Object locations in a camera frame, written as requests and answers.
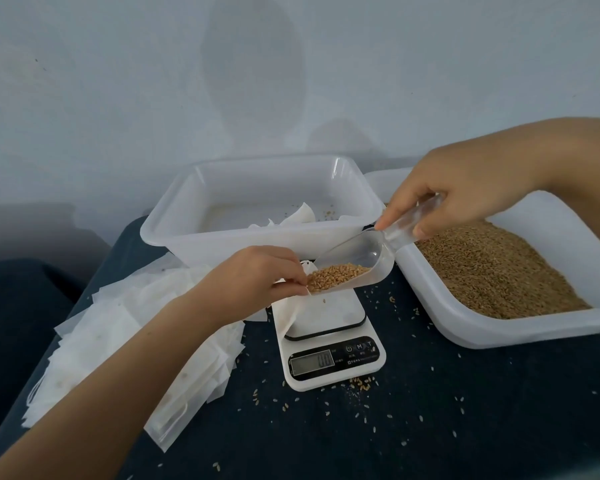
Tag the person's right hand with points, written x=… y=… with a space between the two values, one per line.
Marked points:
x=465 y=180

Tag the brown grain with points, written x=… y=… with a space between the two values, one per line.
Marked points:
x=500 y=270

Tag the clear plastic scoop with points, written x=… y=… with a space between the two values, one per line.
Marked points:
x=370 y=250

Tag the white tray of grain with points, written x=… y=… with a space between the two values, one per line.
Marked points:
x=450 y=325

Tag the white mesh bag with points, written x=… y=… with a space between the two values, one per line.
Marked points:
x=263 y=224
x=288 y=313

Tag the person's left forearm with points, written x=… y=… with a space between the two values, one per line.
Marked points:
x=100 y=405

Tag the pile of white bags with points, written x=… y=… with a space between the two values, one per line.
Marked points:
x=100 y=335

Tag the white digital kitchen scale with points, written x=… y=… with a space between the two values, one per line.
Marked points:
x=330 y=360

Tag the dark blue tablecloth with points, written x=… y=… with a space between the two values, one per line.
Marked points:
x=460 y=415
x=15 y=325

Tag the white plastic tub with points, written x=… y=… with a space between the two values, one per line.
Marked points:
x=230 y=180

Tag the person's left hand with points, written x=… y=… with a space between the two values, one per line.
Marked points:
x=245 y=283

